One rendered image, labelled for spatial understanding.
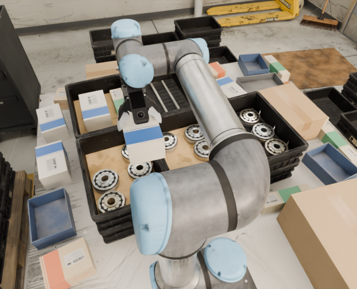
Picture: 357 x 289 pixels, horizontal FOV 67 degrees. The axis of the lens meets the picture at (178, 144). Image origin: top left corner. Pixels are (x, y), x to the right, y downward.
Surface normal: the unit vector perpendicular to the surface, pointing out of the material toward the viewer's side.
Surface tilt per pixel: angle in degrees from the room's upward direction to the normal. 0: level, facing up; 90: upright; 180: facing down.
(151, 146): 90
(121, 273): 0
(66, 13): 90
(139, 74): 90
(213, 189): 16
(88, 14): 90
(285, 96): 0
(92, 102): 0
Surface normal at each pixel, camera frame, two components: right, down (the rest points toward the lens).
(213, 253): 0.11, -0.71
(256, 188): 0.50, -0.22
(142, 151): 0.29, 0.72
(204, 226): 0.25, 0.40
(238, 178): 0.15, -0.54
